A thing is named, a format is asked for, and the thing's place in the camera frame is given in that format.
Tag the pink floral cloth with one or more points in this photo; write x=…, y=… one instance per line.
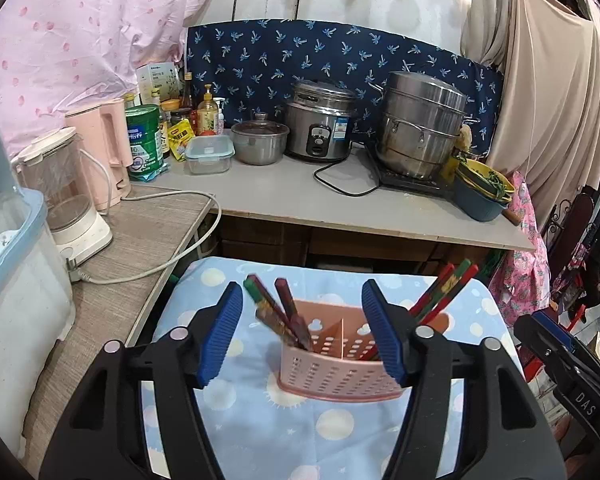
x=522, y=270

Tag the pink dotted curtain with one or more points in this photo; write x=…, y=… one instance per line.
x=80, y=35

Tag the blue bowl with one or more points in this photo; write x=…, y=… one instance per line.
x=480, y=207

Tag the blue planet print tablecloth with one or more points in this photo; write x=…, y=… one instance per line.
x=260, y=425

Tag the steel pot with glass lid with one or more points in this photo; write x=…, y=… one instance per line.
x=257, y=147

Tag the steel rice cooker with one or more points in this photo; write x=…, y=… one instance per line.
x=320, y=125

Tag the steel steamer pot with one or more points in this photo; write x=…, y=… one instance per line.
x=420, y=130

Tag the dark hanging clothes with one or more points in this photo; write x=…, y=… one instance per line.
x=595, y=250

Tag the glass food container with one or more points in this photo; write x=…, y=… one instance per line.
x=207, y=152

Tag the brown chopstick gold band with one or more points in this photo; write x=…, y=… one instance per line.
x=267, y=305

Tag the green vegetables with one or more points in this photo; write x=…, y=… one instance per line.
x=495, y=180

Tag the yellow soap pump bottle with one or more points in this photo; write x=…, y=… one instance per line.
x=207, y=115

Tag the green chopstick gold band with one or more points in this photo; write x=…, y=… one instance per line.
x=444, y=290

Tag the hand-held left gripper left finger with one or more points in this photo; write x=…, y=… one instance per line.
x=220, y=335

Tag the dark blue printed cloth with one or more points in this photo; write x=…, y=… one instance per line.
x=280, y=55

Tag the thin red chopstick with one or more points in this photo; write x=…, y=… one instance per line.
x=453, y=296

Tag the white bin with blue lid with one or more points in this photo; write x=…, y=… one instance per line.
x=15, y=310

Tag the yellow snack packet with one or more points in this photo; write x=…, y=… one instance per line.
x=180, y=140

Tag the dark wooden cabinet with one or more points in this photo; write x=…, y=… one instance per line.
x=360, y=250

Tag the pink electric kettle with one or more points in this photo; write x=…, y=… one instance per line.
x=97, y=150

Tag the black induction cooker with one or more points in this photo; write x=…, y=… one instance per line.
x=410, y=183

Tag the white carton box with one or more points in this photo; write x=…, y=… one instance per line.
x=157, y=80

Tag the dark red chopstick silver band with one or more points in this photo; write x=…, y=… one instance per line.
x=272, y=324
x=292, y=310

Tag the dark sauce bottle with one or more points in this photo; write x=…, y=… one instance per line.
x=186, y=95

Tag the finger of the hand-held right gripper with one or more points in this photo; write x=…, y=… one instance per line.
x=555, y=345

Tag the beige hanging cloth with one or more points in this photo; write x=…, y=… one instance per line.
x=555, y=85

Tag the pink perforated utensil basket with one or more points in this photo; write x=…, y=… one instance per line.
x=330, y=375

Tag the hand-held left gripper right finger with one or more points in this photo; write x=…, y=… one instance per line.
x=385, y=330

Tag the green milk powder can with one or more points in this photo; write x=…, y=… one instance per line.
x=145, y=140

